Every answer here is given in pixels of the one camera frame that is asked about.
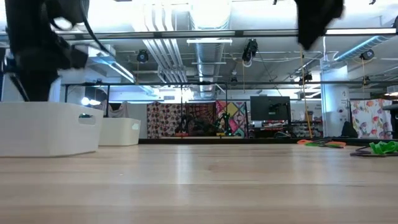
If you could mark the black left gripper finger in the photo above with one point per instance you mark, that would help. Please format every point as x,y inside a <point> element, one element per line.
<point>48,90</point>
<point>32,90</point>

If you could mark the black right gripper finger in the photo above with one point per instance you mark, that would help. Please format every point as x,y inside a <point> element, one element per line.
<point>306,34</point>
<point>318,31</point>

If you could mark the green rubber band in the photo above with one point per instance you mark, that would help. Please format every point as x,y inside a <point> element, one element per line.
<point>317,145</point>
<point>384,147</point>

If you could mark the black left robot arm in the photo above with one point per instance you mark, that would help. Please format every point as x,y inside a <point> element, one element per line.
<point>21,25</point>

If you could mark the white plastic basket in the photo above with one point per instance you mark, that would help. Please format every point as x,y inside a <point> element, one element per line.
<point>40,130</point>
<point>119,132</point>

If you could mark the black ceiling reel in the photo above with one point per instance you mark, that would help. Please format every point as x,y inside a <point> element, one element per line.
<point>142,56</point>
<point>367,55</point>
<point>250,49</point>

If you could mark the grey hanging cloth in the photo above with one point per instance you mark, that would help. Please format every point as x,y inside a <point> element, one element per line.
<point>116,110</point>

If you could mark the white pillar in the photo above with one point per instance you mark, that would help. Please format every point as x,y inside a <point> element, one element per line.
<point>334,102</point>

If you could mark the black monitor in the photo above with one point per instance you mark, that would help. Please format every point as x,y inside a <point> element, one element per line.
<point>270,107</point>

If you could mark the black metal rack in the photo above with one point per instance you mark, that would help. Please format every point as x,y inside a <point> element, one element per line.
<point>140,83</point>

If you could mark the cluttered storage shelf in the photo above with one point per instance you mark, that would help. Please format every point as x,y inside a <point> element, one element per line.
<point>298,129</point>

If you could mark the floral curtain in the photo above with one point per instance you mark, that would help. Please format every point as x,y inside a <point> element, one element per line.
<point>370,118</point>

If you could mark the black bag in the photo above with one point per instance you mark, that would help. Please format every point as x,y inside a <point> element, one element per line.
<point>349,130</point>

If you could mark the colourful geometric fabric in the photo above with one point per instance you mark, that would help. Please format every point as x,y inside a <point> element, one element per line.
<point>236,112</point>

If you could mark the long black ceiling beam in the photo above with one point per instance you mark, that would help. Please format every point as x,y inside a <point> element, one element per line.
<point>155,35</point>

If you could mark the dark patterned fabric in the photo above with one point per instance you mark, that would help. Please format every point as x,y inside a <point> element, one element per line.
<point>164,119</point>

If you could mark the distant robot green lights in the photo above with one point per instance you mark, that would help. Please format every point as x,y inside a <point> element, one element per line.
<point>225,124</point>

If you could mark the blue ceiling duct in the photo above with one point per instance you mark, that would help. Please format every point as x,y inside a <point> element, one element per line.
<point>360,48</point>

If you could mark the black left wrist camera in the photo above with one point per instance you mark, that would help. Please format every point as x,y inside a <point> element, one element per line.
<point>68,9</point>

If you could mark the black aluminium rig frame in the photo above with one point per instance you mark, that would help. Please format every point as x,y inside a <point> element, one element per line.
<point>248,141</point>

